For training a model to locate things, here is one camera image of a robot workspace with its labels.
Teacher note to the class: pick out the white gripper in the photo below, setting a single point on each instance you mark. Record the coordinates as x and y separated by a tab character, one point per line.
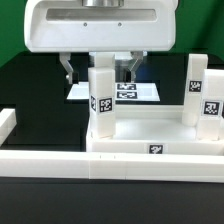
100	26

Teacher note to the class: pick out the white desk tabletop tray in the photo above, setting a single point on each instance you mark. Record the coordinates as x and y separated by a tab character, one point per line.
153	129

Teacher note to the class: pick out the white fiducial marker sheet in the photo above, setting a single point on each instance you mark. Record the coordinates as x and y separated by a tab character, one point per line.
124	92

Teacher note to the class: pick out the white U-shaped obstacle fence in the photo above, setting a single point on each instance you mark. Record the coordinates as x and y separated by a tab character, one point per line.
180	162

